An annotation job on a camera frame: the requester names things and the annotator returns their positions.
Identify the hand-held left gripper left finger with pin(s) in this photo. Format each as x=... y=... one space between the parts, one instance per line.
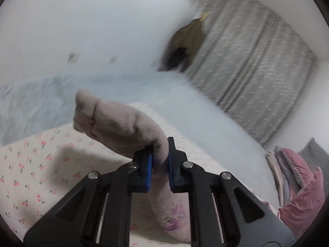
x=147 y=170

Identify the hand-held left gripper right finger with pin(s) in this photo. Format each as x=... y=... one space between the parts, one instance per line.
x=171 y=170

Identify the beige ribbed knit garment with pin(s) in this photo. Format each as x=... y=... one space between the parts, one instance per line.
x=120 y=131

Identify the stack of folded clothes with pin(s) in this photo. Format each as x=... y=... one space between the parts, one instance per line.
x=279 y=175

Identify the light blue blanket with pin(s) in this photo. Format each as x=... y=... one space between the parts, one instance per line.
x=180 y=103

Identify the cherry print bed sheet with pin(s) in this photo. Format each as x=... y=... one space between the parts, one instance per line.
x=38 y=175

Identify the olive green hanging jacket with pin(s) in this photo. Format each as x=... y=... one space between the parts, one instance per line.
x=183 y=46

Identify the grey patterned curtain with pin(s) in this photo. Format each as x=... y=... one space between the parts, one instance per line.
x=253 y=67

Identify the pink velvet pillow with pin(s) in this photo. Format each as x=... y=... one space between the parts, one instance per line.
x=302 y=195

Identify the grey quilted cushion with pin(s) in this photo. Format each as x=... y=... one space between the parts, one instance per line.
x=314 y=151

